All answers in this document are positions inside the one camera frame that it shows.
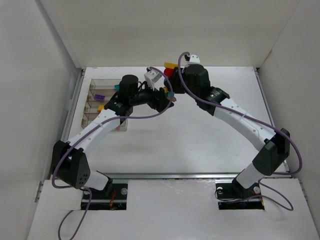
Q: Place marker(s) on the yellow lego plate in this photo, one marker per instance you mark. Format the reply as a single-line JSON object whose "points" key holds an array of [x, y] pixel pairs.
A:
{"points": [[165, 90]]}

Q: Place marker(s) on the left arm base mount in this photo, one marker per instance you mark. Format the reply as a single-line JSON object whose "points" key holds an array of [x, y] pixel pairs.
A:
{"points": [[116, 200]]}

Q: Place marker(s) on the clear bin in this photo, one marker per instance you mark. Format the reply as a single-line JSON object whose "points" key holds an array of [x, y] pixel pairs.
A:
{"points": [[107, 92], [92, 106], [104, 84], [89, 118]]}

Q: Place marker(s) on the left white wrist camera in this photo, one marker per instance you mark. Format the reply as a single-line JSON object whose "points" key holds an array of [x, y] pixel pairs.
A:
{"points": [[151, 77]]}

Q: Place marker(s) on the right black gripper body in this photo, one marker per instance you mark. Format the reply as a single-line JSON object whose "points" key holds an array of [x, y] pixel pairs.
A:
{"points": [[176, 81]]}

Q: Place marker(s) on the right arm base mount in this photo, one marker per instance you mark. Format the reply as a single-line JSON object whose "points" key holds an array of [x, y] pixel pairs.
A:
{"points": [[231, 197]]}

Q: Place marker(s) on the small yellow lego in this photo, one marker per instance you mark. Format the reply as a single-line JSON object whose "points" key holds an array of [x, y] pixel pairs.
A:
{"points": [[100, 108]]}

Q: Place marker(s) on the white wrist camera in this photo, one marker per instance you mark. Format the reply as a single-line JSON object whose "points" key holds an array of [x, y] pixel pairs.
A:
{"points": [[191, 59], [151, 77]]}

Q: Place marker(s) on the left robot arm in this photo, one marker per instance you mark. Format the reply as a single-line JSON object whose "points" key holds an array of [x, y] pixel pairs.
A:
{"points": [[70, 159]]}

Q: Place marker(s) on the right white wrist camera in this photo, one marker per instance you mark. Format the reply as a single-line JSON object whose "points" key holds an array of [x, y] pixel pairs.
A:
{"points": [[191, 59]]}

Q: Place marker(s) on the purple tan lego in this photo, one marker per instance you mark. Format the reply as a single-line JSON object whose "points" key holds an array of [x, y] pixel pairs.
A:
{"points": [[173, 99]]}

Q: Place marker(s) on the yellow lego end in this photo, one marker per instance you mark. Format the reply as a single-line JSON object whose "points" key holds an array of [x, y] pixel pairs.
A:
{"points": [[170, 65]]}

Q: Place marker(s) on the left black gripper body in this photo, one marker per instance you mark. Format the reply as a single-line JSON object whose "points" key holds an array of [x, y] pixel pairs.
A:
{"points": [[158, 98]]}

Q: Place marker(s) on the aluminium rail front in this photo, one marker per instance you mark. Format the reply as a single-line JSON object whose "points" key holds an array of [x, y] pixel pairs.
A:
{"points": [[170, 176]]}

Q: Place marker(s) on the red rounded lego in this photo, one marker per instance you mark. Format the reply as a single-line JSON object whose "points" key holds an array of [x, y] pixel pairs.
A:
{"points": [[168, 72]]}

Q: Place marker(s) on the purple lego plate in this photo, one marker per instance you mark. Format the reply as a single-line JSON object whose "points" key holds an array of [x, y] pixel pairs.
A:
{"points": [[99, 97]]}

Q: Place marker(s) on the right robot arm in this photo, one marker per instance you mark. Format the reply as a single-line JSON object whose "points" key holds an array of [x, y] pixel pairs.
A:
{"points": [[273, 147]]}

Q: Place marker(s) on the small cyan square lego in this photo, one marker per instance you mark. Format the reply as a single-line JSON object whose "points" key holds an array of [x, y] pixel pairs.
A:
{"points": [[169, 95]]}

